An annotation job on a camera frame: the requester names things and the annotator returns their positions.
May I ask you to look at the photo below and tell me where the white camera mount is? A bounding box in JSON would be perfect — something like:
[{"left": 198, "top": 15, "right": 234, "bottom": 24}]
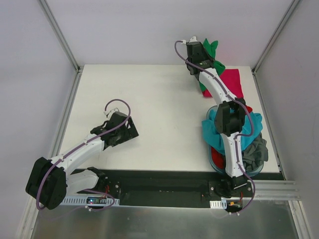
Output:
[
  {"left": 181, "top": 36, "right": 198, "bottom": 45},
  {"left": 104, "top": 108, "right": 119, "bottom": 118}
]

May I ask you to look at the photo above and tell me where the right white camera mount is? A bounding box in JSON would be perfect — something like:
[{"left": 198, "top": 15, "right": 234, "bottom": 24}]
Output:
[{"left": 181, "top": 36, "right": 198, "bottom": 45}]

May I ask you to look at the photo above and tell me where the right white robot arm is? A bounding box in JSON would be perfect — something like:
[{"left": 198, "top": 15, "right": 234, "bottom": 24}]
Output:
[{"left": 186, "top": 40, "right": 249, "bottom": 198}]

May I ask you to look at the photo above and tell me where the green t shirt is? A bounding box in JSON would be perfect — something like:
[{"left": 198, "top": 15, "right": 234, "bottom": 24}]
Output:
[{"left": 198, "top": 38, "right": 226, "bottom": 92}]

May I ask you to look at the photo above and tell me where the left aluminium frame post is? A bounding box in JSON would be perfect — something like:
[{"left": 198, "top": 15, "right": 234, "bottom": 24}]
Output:
[{"left": 37, "top": 0, "right": 82, "bottom": 73}]

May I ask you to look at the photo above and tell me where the right aluminium frame post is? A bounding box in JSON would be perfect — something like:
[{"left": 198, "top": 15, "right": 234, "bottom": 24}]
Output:
[{"left": 251, "top": 0, "right": 303, "bottom": 76}]

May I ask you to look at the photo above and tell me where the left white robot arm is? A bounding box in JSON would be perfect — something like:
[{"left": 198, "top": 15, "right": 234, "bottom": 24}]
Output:
[{"left": 25, "top": 112, "right": 139, "bottom": 210}]

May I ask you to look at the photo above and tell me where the red t shirt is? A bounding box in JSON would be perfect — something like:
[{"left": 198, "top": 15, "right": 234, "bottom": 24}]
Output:
[{"left": 206, "top": 106, "right": 253, "bottom": 173}]

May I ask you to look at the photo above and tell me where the folded pink t shirt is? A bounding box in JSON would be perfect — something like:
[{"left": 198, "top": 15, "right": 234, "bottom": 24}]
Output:
[{"left": 201, "top": 69, "right": 244, "bottom": 100}]

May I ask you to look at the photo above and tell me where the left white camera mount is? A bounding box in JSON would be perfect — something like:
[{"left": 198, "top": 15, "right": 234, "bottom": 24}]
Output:
[{"left": 104, "top": 108, "right": 119, "bottom": 118}]

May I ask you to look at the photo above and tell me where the grey t shirt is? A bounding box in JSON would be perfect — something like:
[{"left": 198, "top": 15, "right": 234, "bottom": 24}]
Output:
[{"left": 242, "top": 133, "right": 269, "bottom": 173}]

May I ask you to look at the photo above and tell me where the turquoise t shirt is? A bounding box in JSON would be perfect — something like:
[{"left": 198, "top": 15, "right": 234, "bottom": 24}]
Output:
[{"left": 202, "top": 109, "right": 263, "bottom": 155}]

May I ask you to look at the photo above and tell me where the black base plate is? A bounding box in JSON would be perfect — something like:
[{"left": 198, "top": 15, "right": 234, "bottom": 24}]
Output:
[{"left": 47, "top": 167, "right": 286, "bottom": 207}]

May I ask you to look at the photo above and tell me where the right white cable duct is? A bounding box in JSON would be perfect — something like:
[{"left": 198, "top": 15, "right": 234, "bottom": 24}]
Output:
[{"left": 209, "top": 200, "right": 227, "bottom": 210}]

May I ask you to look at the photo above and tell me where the aluminium frame post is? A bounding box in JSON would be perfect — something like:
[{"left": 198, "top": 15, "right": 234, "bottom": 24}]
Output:
[
  {"left": 251, "top": 0, "right": 303, "bottom": 76},
  {"left": 37, "top": 0, "right": 82, "bottom": 73}
]

